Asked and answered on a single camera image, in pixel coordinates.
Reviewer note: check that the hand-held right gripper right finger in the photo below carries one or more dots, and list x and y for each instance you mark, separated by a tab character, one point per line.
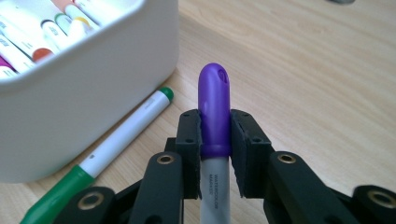
249	161

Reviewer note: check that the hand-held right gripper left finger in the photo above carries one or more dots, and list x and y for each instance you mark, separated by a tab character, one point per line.
190	161

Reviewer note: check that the purple capped marker pen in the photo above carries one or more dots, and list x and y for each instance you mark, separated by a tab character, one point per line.
214	102

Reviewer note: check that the dark green capped marker pen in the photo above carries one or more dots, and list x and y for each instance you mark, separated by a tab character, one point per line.
124	137

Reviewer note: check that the white plastic box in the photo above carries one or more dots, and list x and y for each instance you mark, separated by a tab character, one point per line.
93	93

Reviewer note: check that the yellow capped marker pen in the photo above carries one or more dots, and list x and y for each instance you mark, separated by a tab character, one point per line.
80	26

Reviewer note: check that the brown capped marker pen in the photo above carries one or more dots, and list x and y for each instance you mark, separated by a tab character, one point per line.
42	54

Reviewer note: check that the black capped marker pen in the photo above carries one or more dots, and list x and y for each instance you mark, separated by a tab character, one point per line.
51	32

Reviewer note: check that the magenta capped marker pen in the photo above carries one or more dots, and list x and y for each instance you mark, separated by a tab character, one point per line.
4	63

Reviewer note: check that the grey table grommet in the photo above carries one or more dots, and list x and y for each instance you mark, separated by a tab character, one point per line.
341	1

